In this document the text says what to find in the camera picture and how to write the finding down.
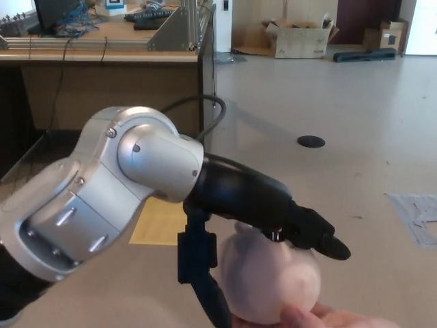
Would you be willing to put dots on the white cabinet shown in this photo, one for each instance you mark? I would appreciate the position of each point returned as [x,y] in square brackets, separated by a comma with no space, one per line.
[423,29]

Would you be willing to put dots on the black monitor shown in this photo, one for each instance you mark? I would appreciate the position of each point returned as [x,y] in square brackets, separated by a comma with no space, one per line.
[54,10]

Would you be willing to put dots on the black round floor cover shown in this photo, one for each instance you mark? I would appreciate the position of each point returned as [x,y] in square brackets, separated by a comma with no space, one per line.
[310,141]

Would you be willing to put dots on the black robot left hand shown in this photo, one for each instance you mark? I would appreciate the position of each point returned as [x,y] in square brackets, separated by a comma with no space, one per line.
[239,191]

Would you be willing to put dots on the large open cardboard box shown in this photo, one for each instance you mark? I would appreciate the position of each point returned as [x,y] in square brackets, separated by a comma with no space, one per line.
[300,44]

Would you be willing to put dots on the person bare hand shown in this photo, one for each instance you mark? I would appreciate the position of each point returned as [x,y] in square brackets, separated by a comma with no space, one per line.
[334,317]

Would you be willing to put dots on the long black foam piece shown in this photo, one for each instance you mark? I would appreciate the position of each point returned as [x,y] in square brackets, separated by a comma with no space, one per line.
[362,55]

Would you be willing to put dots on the aluminium profile frame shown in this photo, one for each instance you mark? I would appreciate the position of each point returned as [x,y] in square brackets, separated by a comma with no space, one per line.
[170,36]

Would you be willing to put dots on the small cardboard box with label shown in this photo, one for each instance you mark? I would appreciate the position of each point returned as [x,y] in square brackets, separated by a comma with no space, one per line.
[387,37]

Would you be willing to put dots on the yellow paper sheet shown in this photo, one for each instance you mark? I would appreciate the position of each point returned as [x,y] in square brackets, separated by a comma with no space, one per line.
[153,225]

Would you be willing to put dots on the black keyboard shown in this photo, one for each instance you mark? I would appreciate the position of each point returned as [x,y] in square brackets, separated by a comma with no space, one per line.
[147,20]

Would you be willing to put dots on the white box with fiducial marker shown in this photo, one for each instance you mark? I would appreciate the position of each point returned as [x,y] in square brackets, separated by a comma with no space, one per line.
[115,7]

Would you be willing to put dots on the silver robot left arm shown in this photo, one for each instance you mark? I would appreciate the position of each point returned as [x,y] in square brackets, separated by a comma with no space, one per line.
[102,188]

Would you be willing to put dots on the wooden desk with dark sides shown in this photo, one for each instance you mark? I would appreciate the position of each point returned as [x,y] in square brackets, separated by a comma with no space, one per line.
[102,85]

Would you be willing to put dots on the pink plush dumpling with sunglasses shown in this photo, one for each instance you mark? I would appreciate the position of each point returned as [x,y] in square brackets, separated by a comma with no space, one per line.
[266,280]

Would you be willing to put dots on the dark maroon door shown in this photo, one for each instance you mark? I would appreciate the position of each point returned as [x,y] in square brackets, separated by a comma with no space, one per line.
[365,17]

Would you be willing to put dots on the grey tape patch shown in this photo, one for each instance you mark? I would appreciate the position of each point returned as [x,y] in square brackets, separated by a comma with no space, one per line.
[406,208]

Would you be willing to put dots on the flat cardboard sheet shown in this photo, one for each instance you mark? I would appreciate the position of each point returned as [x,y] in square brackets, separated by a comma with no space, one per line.
[252,41]

